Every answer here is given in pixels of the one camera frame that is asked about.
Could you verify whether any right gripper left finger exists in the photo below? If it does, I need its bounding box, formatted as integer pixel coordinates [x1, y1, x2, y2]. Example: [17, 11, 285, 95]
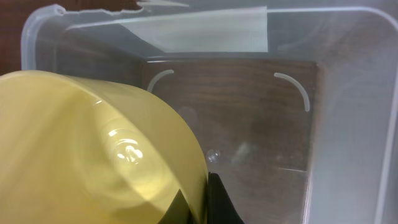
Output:
[158, 190, 194, 224]

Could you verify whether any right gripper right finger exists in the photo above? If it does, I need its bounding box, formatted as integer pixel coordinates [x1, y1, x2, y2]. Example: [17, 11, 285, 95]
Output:
[206, 172, 244, 224]

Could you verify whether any yellow plastic bowl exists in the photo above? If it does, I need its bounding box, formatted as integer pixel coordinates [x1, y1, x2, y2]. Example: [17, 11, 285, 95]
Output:
[1, 70, 208, 223]

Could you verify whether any clear plastic storage container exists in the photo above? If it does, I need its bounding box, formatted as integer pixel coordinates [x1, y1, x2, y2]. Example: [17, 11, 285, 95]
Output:
[21, 1, 397, 223]

